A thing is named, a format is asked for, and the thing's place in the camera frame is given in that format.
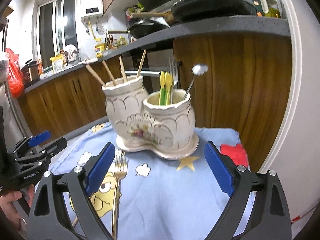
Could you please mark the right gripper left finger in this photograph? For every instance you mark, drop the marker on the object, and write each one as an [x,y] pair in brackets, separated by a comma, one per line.
[48,217]

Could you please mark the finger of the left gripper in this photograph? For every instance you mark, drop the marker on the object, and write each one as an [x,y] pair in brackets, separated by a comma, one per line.
[35,139]
[26,156]

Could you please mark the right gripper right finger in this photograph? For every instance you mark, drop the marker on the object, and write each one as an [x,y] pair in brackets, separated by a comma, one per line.
[257,207]

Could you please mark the wooden chopstick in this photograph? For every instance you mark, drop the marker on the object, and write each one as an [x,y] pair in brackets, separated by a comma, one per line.
[141,64]
[109,73]
[122,70]
[95,75]

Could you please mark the yellow green plastic utensil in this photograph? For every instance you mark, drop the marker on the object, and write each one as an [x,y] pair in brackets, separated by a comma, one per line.
[168,85]

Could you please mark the silver spoon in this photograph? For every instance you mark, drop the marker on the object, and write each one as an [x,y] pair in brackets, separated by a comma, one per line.
[197,70]

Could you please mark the silver fork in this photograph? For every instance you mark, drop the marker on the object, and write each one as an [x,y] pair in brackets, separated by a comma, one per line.
[173,77]

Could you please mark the kitchen window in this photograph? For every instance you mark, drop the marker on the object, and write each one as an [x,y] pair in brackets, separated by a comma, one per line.
[55,28]

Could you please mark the wooden kitchen cabinets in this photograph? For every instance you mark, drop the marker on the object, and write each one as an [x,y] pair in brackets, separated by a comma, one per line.
[246,88]

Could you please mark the grey kitchen countertop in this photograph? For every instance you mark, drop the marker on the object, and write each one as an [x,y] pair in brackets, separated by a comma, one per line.
[232,24]

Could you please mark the person's left hand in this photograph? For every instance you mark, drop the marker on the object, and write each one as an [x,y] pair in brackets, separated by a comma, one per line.
[10,211]

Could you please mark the red plastic bag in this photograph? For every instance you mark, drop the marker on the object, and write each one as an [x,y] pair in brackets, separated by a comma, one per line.
[15,76]

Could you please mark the gold fork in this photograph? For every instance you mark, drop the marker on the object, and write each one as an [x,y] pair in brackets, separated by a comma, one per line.
[119,173]

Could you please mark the white ceramic utensil holder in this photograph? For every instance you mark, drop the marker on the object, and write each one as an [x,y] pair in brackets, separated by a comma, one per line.
[142,124]

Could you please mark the wooden chopstick in holder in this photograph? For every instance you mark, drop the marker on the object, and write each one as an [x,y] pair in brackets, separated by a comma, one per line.
[141,64]

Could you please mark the white water heater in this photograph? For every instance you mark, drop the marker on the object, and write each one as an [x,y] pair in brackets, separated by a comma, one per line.
[91,8]

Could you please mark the stainless steel oven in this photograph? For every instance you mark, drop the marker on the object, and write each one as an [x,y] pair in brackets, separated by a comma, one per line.
[155,61]

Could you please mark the black wok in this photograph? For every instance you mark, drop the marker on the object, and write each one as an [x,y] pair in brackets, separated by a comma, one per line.
[141,28]

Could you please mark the oil bottle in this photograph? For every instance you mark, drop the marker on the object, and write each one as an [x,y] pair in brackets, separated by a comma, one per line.
[270,8]

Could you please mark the black frying pan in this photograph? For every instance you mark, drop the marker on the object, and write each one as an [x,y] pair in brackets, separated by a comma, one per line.
[194,10]

